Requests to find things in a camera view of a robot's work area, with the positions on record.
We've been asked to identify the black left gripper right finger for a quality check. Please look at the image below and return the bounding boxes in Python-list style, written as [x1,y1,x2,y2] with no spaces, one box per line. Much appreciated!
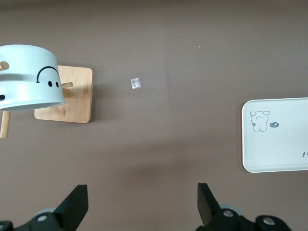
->
[197,183,243,231]

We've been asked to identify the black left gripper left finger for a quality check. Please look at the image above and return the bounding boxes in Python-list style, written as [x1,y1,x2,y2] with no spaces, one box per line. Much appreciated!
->
[31,184,89,231]

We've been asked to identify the white smiley mug black handle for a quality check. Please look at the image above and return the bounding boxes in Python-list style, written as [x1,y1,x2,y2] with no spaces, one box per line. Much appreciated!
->
[0,44,67,112]

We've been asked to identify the white tray with bear drawing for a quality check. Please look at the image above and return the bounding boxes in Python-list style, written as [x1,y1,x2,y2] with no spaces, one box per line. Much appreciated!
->
[241,97,308,174]

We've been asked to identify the wooden mug rack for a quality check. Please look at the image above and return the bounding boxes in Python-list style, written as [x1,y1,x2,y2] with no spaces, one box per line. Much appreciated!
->
[0,61,94,139]

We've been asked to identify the small clear tape piece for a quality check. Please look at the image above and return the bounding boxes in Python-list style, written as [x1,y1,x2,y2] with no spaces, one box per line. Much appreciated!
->
[130,77,141,90]

